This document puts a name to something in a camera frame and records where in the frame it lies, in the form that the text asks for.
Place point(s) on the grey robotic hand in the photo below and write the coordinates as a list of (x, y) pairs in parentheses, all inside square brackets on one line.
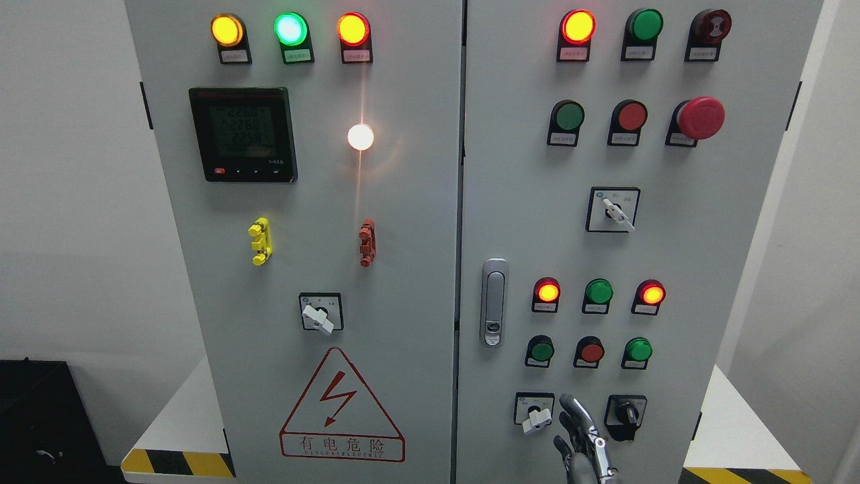
[(585, 456)]

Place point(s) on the silver cabinet door handle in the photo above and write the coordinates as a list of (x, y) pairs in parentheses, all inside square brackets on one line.
[(493, 301)]

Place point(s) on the grey cabinet right door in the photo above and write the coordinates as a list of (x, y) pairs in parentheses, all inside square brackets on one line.
[(527, 202)]

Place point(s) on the grey cabinet door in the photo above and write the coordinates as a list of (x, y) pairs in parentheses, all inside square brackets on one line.
[(527, 202), (398, 314)]

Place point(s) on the grey cabinet left door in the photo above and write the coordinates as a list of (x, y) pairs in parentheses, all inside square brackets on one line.
[(398, 314)]

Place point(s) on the red push button lower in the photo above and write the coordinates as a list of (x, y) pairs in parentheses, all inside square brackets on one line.
[(589, 352)]

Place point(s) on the red push button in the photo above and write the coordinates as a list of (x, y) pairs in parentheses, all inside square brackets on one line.
[(627, 120), (589, 352)]

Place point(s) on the green push button lower left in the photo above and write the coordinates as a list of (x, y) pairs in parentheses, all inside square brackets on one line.
[(539, 352)]

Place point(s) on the green push button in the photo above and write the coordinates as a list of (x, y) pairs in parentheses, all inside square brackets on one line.
[(637, 353), (539, 352), (566, 119)]

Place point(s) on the green push button lower right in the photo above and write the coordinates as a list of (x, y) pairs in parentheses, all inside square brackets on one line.
[(637, 353)]

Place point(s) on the white platform with hazard stripes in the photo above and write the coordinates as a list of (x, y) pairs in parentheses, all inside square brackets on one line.
[(186, 443)]

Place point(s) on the green indicator middle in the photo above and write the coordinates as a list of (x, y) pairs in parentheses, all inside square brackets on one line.
[(597, 297)]

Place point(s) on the red lit indicator middle left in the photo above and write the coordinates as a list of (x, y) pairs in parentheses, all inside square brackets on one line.
[(546, 296)]

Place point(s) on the red lit indicator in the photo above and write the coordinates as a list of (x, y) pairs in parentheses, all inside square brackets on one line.
[(648, 297), (574, 40), (546, 296)]

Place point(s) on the red lit indicator middle right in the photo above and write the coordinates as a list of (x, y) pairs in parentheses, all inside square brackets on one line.
[(648, 297)]

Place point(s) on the red electric hazard warning sign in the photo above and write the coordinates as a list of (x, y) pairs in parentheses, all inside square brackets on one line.
[(339, 417)]

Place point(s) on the red terminal connector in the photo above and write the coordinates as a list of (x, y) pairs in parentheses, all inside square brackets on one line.
[(367, 243)]

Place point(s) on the green push button upper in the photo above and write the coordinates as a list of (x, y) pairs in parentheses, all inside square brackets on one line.
[(566, 119)]

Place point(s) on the red push button upper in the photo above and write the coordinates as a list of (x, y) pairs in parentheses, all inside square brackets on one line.
[(627, 120)]

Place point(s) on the red emergency stop mushroom button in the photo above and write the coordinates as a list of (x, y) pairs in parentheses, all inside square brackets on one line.
[(694, 120)]

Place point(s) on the white lit indicator light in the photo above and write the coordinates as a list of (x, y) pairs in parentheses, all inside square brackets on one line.
[(360, 136)]

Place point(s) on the yellow terminal connector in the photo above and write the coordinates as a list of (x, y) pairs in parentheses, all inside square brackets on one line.
[(261, 241)]

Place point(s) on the red lit indicator top right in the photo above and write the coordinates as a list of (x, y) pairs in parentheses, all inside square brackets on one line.
[(574, 40)]

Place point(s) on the green indicator top right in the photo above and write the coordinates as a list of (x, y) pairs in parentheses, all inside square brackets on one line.
[(641, 33)]

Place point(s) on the dark red buzzer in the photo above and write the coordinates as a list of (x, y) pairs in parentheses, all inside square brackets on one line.
[(707, 31)]

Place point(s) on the black digital power meter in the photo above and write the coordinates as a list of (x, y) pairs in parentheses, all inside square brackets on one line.
[(244, 134)]

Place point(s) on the orange red indicator light left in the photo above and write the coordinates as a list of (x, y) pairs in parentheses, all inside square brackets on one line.
[(354, 32)]

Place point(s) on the green lit indicator light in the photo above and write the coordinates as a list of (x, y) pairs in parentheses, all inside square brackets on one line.
[(293, 34)]

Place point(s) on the black box bottom left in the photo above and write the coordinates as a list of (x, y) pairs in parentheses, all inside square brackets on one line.
[(46, 436)]

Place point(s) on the yellow indicator light top left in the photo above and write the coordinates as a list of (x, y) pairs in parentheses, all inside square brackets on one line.
[(231, 37)]

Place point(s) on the black knob selector switch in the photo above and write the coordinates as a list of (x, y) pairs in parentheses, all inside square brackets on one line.
[(624, 416)]

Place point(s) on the white rotary switch lower right door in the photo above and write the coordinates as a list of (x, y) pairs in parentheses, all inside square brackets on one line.
[(533, 411)]

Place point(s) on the white rotary switch door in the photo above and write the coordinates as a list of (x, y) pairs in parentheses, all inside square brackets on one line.
[(533, 411), (321, 312)]

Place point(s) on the white lever selector switch upper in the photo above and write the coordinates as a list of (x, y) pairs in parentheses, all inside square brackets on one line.
[(612, 209)]

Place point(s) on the white rotary switch left door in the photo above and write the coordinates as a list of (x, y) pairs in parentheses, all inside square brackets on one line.
[(321, 312)]

